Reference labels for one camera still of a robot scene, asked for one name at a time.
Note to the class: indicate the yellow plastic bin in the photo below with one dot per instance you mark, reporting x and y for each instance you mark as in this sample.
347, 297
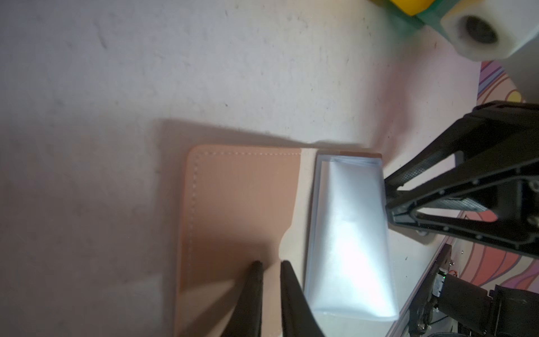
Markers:
412, 7

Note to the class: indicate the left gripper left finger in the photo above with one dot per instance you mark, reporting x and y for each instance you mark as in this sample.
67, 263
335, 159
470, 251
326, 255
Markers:
246, 319

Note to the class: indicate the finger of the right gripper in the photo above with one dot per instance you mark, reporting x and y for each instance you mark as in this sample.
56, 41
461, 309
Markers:
491, 199
486, 126

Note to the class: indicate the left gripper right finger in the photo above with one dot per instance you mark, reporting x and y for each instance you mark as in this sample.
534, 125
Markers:
297, 318

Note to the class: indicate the tan leather card holder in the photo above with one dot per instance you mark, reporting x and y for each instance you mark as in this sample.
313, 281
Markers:
321, 210

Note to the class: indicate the green plastic bin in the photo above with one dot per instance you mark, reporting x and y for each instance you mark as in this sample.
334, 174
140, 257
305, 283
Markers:
401, 20

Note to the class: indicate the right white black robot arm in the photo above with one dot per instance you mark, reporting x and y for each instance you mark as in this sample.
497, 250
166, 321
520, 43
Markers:
500, 312

